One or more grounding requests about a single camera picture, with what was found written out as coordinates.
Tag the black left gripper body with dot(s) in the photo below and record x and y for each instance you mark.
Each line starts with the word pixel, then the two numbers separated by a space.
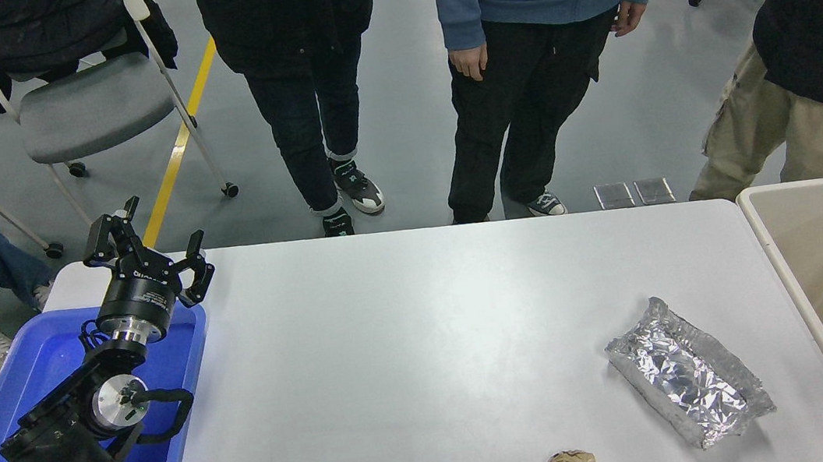
pixel 141 295

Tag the person's right hand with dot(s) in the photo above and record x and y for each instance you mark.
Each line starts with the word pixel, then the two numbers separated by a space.
pixel 469 64

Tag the person's left hand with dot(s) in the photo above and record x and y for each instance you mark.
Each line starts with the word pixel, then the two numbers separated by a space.
pixel 629 17

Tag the black jacket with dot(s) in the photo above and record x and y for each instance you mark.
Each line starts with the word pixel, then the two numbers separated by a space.
pixel 33 30

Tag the crumpled silver foil tray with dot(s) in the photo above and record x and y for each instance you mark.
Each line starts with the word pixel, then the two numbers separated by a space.
pixel 684 374

